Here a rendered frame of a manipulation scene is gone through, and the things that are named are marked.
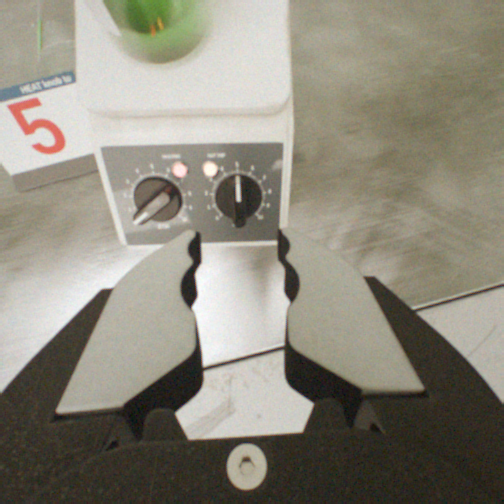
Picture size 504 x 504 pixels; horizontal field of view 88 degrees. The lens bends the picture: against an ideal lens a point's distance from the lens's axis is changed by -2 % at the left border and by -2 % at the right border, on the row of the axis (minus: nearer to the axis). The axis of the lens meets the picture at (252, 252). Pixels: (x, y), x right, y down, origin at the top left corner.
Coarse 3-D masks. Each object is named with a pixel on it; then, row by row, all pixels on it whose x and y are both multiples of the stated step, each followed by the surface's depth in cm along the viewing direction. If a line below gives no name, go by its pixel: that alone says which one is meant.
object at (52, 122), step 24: (48, 96) 19; (72, 96) 20; (0, 120) 20; (24, 120) 20; (48, 120) 20; (72, 120) 21; (0, 144) 21; (24, 144) 21; (48, 144) 21; (72, 144) 22
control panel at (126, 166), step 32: (128, 160) 17; (160, 160) 17; (192, 160) 17; (224, 160) 17; (256, 160) 18; (128, 192) 18; (192, 192) 18; (128, 224) 19; (160, 224) 20; (192, 224) 20; (224, 224) 20; (256, 224) 20
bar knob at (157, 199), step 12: (144, 180) 17; (156, 180) 17; (144, 192) 18; (156, 192) 18; (168, 192) 17; (144, 204) 17; (156, 204) 17; (168, 204) 18; (180, 204) 19; (144, 216) 17; (156, 216) 19; (168, 216) 19
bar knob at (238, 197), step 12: (228, 180) 18; (240, 180) 17; (252, 180) 18; (216, 192) 18; (228, 192) 18; (240, 192) 17; (252, 192) 18; (228, 204) 19; (240, 204) 17; (252, 204) 19; (228, 216) 19; (240, 216) 18
